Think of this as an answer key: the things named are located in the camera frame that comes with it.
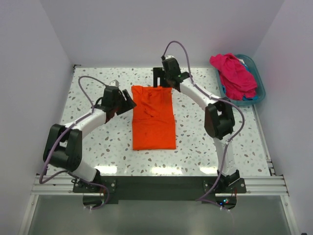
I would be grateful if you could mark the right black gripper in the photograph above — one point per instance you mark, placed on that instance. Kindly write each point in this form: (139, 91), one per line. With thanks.
(160, 74)

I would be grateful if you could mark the teal plastic basket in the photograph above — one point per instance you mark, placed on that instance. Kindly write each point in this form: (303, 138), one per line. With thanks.
(260, 90)

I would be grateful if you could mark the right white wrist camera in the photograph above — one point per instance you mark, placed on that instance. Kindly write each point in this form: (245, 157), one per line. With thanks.
(169, 57)

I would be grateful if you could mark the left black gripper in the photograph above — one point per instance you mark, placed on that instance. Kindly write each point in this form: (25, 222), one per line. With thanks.
(123, 101)

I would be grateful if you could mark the aluminium rail frame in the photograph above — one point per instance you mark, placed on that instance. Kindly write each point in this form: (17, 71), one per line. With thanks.
(54, 209)

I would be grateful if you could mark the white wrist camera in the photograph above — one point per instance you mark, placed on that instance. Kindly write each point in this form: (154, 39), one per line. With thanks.
(169, 57)
(114, 83)

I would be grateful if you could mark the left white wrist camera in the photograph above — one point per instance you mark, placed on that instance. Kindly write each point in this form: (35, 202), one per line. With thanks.
(114, 83)

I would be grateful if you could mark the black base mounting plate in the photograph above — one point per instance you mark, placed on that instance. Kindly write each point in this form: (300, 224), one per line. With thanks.
(113, 189)

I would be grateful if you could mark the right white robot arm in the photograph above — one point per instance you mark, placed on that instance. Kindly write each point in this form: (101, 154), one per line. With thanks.
(218, 114)

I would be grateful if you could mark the orange t shirt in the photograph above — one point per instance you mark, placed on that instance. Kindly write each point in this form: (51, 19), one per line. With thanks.
(153, 125)

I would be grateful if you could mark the pink t shirt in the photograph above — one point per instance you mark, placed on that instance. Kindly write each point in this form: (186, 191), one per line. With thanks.
(230, 70)

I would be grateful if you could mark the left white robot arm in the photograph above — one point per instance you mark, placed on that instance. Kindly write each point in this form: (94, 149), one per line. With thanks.
(64, 146)

